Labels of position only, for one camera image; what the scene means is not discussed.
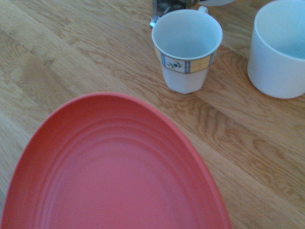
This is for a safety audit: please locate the red round plate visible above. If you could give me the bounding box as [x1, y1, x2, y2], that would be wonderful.
[0, 92, 233, 229]

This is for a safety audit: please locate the white cup yellow blue band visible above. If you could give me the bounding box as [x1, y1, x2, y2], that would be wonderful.
[151, 5, 224, 95]

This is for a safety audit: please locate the glass French press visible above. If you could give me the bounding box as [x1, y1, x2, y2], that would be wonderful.
[149, 0, 199, 30]

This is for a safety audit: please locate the large plain white mug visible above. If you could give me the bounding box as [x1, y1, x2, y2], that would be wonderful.
[246, 0, 305, 99]

